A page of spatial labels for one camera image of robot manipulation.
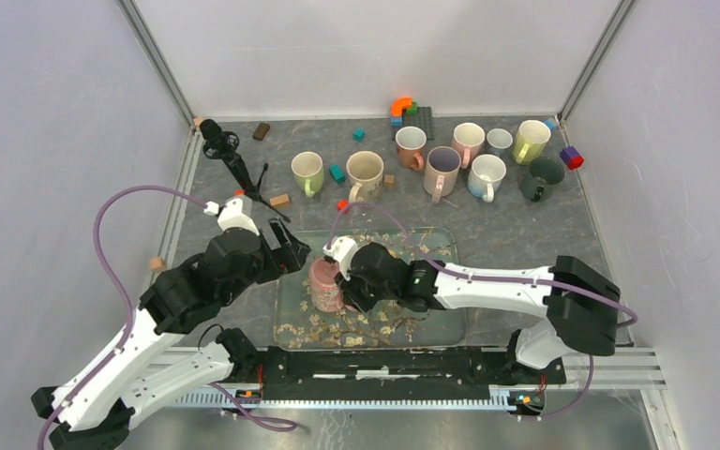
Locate red-pink mug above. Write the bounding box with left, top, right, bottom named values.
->
left=308, top=258, right=357, bottom=313

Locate light green mug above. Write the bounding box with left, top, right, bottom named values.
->
left=291, top=151, right=324, bottom=198

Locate cream and green mug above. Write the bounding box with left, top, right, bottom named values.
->
left=346, top=151, right=384, bottom=203

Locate pale pink mug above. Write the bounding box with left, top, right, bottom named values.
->
left=423, top=146, right=462, bottom=203

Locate coral mug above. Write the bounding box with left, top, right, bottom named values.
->
left=395, top=127, right=428, bottom=171

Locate light blue mug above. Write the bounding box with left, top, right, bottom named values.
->
left=467, top=155, right=507, bottom=203

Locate light pink hexagonal mug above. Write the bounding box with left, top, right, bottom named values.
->
left=452, top=122, right=486, bottom=169

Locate blue-grey square mug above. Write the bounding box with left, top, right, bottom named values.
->
left=487, top=128, right=514, bottom=158

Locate dark teal mug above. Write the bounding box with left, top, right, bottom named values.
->
left=519, top=157, right=564, bottom=203

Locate yellow-green hexagonal mug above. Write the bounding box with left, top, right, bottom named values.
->
left=512, top=120, right=551, bottom=165

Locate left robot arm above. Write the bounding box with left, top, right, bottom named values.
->
left=31, top=218, right=311, bottom=449

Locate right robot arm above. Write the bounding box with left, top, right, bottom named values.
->
left=323, top=236, right=623, bottom=383

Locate tan rectangular block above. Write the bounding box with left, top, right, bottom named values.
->
left=269, top=194, right=291, bottom=208

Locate red cube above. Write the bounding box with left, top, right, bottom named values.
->
left=337, top=200, right=350, bottom=214

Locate floral teal tray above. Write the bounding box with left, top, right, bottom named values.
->
left=273, top=227, right=466, bottom=351

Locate tan cube at left edge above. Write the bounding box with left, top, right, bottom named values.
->
left=148, top=256, right=167, bottom=273

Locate teal rectangular block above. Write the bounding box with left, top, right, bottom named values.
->
left=329, top=164, right=346, bottom=185

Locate tan wooden cube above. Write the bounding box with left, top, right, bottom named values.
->
left=383, top=174, right=395, bottom=188

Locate black microphone tripod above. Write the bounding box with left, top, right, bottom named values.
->
left=195, top=118, right=291, bottom=222

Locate brown block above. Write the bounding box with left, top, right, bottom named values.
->
left=252, top=122, right=271, bottom=142

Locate small teal cube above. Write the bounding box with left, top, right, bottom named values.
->
left=352, top=128, right=365, bottom=142

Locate grey lego baseplate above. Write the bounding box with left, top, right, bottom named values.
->
left=391, top=106, right=435, bottom=141

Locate orange curved block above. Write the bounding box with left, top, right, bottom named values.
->
left=390, top=97, right=413, bottom=117

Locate purple and red block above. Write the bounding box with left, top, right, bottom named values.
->
left=560, top=146, right=585, bottom=171

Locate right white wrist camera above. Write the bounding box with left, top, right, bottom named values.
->
left=322, top=235, right=359, bottom=280

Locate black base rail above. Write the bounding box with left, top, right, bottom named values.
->
left=215, top=328, right=567, bottom=402

